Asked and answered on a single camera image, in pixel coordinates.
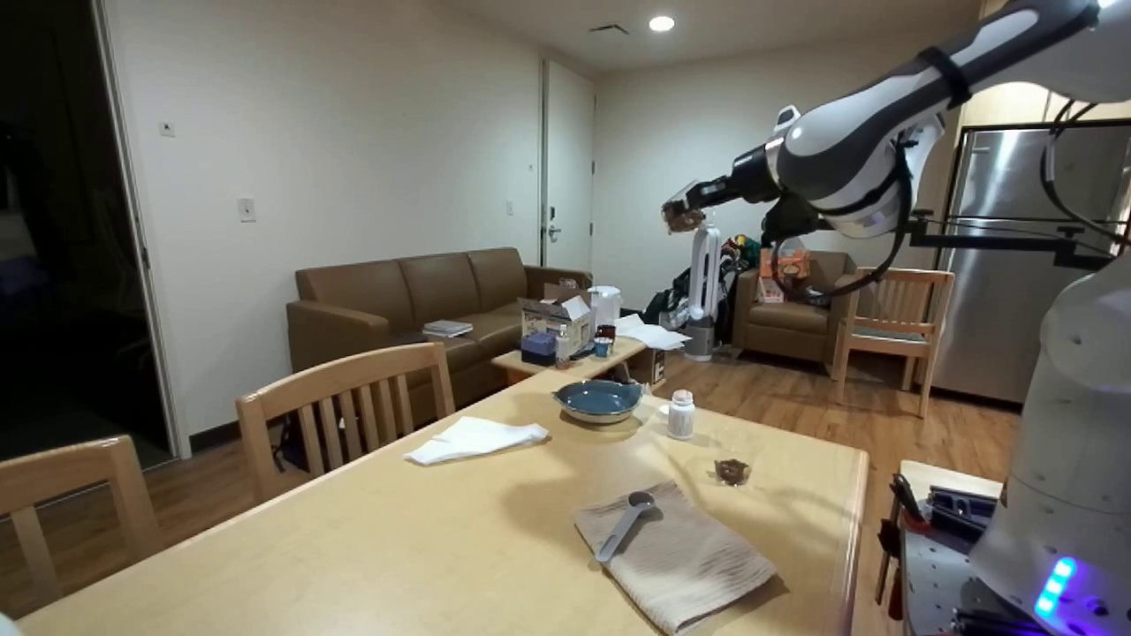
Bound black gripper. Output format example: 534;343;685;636
681;141;787;216

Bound small brown pinecone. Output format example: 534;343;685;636
712;456;754;492

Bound white tower fan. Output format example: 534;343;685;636
685;227;728;328

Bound orange white box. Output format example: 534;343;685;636
757;245;818;309

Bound black bag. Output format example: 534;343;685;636
644;258;701;334

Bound white interior door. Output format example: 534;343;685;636
541;58;601;281

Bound brown armchair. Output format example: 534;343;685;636
731;245;864;367

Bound white loose papers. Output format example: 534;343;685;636
615;316;693;353

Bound white tissue box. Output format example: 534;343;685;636
585;284;625;334

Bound white blue cardboard box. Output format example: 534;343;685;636
520;294;599;367

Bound white pill bottle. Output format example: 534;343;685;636
665;390;701;442

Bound wooden side chair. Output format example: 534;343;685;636
827;263;958;417

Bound blue ceramic plate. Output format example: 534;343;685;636
551;380;646;427

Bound wooden coffee table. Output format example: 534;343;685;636
493;334;650;384

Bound grey folded cloth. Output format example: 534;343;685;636
422;317;478;348

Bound stainless steel refrigerator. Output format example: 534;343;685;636
933;117;1131;409

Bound light blue measuring spoon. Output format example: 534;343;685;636
594;487;665;567

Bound brown leather sofa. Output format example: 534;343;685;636
283;245;599;409

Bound white paper napkin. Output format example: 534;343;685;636
404;415;554;472

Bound grey folded towel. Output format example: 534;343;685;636
571;477;780;636

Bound black clamp bar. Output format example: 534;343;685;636
923;483;1004;549

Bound light wooden dining chair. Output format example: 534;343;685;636
0;436;164;614
232;340;459;504

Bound grey metal mounting plate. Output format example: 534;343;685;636
898;528;988;636

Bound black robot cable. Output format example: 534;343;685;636
770;99;1131;309

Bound black camera boom bar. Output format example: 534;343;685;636
905;208;1131;268

